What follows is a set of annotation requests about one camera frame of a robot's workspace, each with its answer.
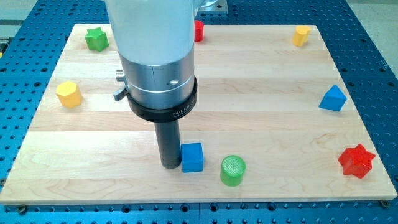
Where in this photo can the left board corner screw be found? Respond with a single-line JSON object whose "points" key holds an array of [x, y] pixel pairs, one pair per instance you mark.
{"points": [[22, 209]]}

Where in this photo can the green star block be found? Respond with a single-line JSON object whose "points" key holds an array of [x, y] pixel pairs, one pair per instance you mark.
{"points": [[96, 39]]}

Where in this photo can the right board corner screw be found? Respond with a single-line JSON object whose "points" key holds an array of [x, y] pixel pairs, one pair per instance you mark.
{"points": [[385, 204]]}

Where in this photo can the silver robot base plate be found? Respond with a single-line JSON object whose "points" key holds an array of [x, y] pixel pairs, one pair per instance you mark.
{"points": [[214, 7]]}

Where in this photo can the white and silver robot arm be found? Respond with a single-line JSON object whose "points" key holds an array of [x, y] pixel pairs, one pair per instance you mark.
{"points": [[155, 40]]}

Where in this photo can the yellow hexagon block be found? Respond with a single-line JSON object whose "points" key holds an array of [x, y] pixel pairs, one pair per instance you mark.
{"points": [[69, 94]]}

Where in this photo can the blue cube block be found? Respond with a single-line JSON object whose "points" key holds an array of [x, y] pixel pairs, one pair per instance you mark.
{"points": [[192, 157]]}

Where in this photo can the red star block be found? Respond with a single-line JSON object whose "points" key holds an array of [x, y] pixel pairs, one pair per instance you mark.
{"points": [[356, 161]]}

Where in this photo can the wooden board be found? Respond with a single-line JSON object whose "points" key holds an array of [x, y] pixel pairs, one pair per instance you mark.
{"points": [[258, 98]]}

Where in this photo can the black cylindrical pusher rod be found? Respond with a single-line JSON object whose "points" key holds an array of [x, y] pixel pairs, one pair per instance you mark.
{"points": [[168, 139]]}

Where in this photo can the yellow heart block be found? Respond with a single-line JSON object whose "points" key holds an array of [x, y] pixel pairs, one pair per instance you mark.
{"points": [[301, 35]]}

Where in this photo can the board corner screw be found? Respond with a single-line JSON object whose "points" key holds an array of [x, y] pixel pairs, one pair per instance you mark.
{"points": [[385, 204], [22, 209]]}

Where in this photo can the blue triangle block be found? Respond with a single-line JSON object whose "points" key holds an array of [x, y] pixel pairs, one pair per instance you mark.
{"points": [[333, 99]]}

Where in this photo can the red cylinder block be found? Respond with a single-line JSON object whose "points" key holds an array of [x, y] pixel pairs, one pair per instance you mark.
{"points": [[199, 31]]}

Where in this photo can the green cylinder block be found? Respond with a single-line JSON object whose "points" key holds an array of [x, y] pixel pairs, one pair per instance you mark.
{"points": [[233, 169]]}

